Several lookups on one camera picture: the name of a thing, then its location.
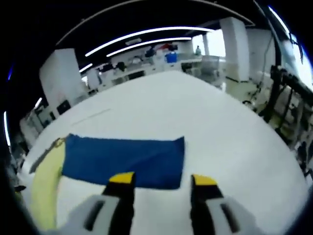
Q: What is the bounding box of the black panel by pillar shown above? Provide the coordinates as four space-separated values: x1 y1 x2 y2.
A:
56 100 70 115

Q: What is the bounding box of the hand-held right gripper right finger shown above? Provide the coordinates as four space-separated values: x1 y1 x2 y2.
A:
190 174 264 235

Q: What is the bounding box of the ceiling light strip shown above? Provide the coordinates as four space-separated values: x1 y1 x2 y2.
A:
106 37 193 58
79 63 94 73
3 111 11 145
268 6 292 34
85 26 216 58

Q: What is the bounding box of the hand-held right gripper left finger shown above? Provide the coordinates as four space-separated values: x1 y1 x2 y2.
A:
58 171 136 235

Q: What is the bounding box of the white pillar by window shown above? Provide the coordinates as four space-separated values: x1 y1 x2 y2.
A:
219 17 250 83

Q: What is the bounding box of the wide white pillar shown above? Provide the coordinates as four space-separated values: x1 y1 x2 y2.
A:
39 47 84 106

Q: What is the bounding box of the black stand rig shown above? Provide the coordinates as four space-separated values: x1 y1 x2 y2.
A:
268 65 313 128

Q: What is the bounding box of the white workbench shelving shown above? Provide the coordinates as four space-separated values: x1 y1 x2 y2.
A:
85 44 204 92

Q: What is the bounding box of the yellow blue grey garment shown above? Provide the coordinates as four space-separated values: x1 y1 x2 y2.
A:
28 133 186 231

